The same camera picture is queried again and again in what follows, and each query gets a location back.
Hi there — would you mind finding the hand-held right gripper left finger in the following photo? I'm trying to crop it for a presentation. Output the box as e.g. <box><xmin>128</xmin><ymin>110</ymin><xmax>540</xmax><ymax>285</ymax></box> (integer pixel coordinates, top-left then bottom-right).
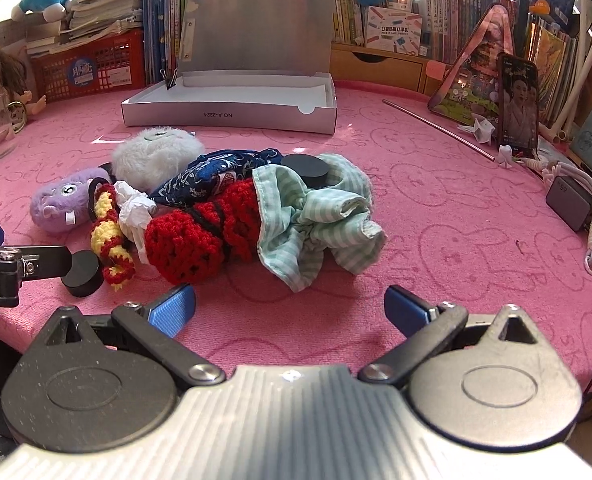
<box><xmin>26</xmin><ymin>282</ymin><xmax>227</xmax><ymax>389</ymax></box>

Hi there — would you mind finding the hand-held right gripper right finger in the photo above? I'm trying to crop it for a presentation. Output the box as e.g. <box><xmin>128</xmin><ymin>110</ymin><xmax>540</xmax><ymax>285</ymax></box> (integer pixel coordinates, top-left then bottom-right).
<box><xmin>358</xmin><ymin>285</ymin><xmax>559</xmax><ymax>389</ymax></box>

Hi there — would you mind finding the black round disc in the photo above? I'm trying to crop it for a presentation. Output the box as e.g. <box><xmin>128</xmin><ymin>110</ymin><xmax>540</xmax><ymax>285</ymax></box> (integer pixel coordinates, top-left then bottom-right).
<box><xmin>60</xmin><ymin>251</ymin><xmax>105</xmax><ymax>298</ymax></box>
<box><xmin>281</xmin><ymin>154</ymin><xmax>329</xmax><ymax>190</ymax></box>

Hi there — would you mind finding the purple plush toy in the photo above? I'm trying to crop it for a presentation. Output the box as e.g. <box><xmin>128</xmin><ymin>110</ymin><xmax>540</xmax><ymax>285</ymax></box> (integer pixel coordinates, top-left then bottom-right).
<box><xmin>30</xmin><ymin>167</ymin><xmax>111</xmax><ymax>233</ymax></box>

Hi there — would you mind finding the red yellow crochet toy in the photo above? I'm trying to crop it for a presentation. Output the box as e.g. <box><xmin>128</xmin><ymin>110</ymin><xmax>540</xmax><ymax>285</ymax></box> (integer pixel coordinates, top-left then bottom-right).
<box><xmin>88</xmin><ymin>180</ymin><xmax>136</xmax><ymax>292</ymax></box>

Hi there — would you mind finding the red crochet piece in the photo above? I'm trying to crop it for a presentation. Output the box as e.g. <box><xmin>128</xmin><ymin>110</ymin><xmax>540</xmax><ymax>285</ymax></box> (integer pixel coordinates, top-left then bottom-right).
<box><xmin>143</xmin><ymin>178</ymin><xmax>264</xmax><ymax>286</ymax></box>

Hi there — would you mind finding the white tissue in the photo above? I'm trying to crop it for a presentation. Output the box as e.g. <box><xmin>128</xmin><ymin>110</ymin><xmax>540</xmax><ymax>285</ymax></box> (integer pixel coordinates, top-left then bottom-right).
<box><xmin>113</xmin><ymin>181</ymin><xmax>157</xmax><ymax>263</ymax></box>

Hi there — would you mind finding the green checked cloth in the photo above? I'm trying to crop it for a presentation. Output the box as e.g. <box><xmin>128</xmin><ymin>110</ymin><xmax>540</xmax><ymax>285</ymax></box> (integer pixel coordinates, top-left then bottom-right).
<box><xmin>252</xmin><ymin>152</ymin><xmax>387</xmax><ymax>293</ymax></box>

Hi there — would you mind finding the blue patterned pouch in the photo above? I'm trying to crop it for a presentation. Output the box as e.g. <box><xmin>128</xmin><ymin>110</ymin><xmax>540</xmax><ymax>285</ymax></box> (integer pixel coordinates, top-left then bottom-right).
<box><xmin>148</xmin><ymin>148</ymin><xmax>284</xmax><ymax>208</ymax></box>

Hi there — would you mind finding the white fluffy plush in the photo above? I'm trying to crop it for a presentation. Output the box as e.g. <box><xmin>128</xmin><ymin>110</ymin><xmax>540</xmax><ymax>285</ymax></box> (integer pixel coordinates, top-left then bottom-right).
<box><xmin>112</xmin><ymin>128</ymin><xmax>207</xmax><ymax>193</ymax></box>

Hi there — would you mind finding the silver cardboard box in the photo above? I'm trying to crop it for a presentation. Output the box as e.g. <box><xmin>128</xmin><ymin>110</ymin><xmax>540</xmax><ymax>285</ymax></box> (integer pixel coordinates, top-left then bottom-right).
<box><xmin>122</xmin><ymin>0</ymin><xmax>337</xmax><ymax>136</ymax></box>

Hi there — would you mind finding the pink rabbit-print table mat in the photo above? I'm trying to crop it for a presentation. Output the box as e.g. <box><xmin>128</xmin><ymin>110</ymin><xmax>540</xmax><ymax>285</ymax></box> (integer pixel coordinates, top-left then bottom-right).
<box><xmin>0</xmin><ymin>80</ymin><xmax>592</xmax><ymax>411</ymax></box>

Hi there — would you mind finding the thin metal rod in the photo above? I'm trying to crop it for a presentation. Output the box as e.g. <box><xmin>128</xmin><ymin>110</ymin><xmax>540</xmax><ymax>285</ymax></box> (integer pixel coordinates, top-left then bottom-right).
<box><xmin>382</xmin><ymin>99</ymin><xmax>497</xmax><ymax>162</ymax></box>

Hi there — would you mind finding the black power bank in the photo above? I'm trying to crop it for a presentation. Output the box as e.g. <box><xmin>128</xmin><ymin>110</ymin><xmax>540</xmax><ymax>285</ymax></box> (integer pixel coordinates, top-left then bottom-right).
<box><xmin>546</xmin><ymin>176</ymin><xmax>592</xmax><ymax>231</ymax></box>

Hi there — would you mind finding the white folded paper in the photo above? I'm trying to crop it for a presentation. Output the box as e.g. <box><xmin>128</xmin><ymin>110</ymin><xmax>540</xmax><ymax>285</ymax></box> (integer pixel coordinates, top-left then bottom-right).
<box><xmin>458</xmin><ymin>115</ymin><xmax>497</xmax><ymax>143</ymax></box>

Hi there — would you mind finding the large red plastic basket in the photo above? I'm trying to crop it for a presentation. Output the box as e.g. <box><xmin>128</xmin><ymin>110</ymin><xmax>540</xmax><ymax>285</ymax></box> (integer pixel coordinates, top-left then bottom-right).
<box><xmin>30</xmin><ymin>29</ymin><xmax>146</xmax><ymax>104</ymax></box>

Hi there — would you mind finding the black smartphone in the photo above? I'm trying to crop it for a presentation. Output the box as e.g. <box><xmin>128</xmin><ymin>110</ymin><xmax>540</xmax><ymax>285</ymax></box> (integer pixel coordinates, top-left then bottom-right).
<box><xmin>497</xmin><ymin>52</ymin><xmax>539</xmax><ymax>158</ymax></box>

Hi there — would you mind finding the wooden drawer organizer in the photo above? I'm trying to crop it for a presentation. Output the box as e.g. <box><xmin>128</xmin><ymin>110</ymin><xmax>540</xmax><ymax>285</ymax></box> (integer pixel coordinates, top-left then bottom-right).
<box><xmin>330</xmin><ymin>42</ymin><xmax>452</xmax><ymax>96</ymax></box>

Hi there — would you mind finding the stack of lying books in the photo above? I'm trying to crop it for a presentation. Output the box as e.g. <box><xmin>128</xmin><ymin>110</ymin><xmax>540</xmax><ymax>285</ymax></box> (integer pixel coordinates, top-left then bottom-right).
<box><xmin>0</xmin><ymin>0</ymin><xmax>146</xmax><ymax>57</ymax></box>

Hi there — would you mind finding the row of blue picture books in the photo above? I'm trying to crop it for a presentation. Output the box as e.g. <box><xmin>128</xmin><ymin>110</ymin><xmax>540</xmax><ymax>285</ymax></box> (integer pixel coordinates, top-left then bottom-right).
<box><xmin>143</xmin><ymin>0</ymin><xmax>217</xmax><ymax>87</ymax></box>

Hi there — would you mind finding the white colourful printed carton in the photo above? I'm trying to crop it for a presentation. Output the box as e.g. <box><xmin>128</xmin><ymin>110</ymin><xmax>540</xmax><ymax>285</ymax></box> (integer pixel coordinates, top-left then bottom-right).
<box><xmin>365</xmin><ymin>6</ymin><xmax>421</xmax><ymax>56</ymax></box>

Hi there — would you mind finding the row of thin glossy books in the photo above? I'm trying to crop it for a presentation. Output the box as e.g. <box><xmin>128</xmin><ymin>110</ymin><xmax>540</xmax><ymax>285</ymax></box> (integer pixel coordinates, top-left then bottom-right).
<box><xmin>526</xmin><ymin>10</ymin><xmax>583</xmax><ymax>126</ymax></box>

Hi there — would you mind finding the white plastic pipe rack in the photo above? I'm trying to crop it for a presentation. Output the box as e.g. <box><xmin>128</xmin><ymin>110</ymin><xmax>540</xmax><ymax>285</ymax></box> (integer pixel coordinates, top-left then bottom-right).
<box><xmin>541</xmin><ymin>0</ymin><xmax>592</xmax><ymax>142</ymax></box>

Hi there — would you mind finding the row of colourful upright books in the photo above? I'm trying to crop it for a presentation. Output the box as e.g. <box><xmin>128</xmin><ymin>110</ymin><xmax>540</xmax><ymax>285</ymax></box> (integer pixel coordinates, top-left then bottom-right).
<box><xmin>211</xmin><ymin>0</ymin><xmax>527</xmax><ymax>61</ymax></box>

